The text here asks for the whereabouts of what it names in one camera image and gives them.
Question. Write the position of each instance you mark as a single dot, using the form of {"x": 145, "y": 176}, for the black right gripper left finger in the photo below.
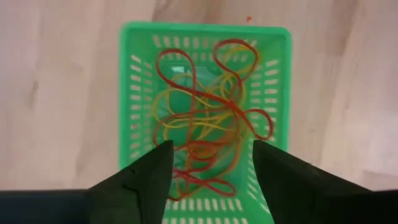
{"x": 124, "y": 199}

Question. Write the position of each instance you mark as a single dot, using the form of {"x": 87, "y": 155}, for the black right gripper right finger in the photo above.
{"x": 311, "y": 199}

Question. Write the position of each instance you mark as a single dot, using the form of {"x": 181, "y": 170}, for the red rubber band bundle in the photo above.
{"x": 202, "y": 144}
{"x": 231, "y": 104}

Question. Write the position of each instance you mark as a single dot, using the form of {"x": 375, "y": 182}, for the yellow rubber band bundle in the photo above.
{"x": 202, "y": 124}

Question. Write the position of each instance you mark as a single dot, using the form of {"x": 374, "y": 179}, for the green plastic basket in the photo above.
{"x": 136, "y": 40}

